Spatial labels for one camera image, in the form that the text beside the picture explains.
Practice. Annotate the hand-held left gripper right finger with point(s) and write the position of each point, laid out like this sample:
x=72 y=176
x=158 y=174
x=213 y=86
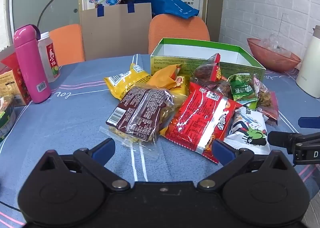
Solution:
x=223 y=151

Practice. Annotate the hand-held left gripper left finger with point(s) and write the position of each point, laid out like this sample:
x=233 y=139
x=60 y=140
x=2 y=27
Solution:
x=103 y=149

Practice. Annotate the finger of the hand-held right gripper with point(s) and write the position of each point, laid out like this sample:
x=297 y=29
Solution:
x=281 y=138
x=310 y=122

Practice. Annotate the white snack packet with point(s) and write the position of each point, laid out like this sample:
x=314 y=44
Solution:
x=250 y=128

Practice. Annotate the red snack packet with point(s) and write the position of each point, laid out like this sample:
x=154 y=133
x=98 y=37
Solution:
x=197 y=118

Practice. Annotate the clear packet of nuts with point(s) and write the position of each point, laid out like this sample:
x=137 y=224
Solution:
x=265 y=98

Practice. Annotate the brown snack packet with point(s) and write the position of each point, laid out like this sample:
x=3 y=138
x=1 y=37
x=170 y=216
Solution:
x=140 y=110

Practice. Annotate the small green snack packet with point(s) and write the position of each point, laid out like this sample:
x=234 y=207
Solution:
x=243 y=90

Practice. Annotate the yellow snack packet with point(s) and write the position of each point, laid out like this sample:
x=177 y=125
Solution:
x=125 y=80

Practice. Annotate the clear packet with orange label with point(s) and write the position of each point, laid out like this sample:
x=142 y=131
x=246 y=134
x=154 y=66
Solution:
x=207 y=75

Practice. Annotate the orange snack packet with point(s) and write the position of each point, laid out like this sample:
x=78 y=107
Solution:
x=162 y=78

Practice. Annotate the green cardboard box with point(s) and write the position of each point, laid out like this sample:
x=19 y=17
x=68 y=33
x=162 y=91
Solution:
x=175 y=64

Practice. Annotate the blue printed tablecloth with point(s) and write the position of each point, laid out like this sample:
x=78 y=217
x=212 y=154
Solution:
x=75 y=118

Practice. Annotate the white jug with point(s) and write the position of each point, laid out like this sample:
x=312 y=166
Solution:
x=310 y=68

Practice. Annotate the pink plastic bowl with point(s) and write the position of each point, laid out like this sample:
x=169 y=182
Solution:
x=270 y=60

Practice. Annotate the clear plastic wrappers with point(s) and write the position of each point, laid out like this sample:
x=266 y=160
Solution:
x=275 y=43

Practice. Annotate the green labelled container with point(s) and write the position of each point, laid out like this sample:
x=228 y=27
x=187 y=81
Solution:
x=6 y=120

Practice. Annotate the red carton box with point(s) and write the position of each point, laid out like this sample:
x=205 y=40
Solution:
x=17 y=85

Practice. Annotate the pink thermos bottle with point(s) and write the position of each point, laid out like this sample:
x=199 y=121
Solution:
x=30 y=68

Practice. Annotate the orange chair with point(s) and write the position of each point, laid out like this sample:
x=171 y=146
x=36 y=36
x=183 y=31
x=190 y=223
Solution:
x=67 y=43
x=175 y=30

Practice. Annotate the brown cardboard box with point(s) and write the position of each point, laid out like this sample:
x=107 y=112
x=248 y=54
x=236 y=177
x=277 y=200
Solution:
x=112 y=35

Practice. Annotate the blue tape strip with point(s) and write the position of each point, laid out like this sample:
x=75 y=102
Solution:
x=130 y=8
x=100 y=10

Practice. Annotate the blue plastic bag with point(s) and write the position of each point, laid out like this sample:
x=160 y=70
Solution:
x=170 y=3

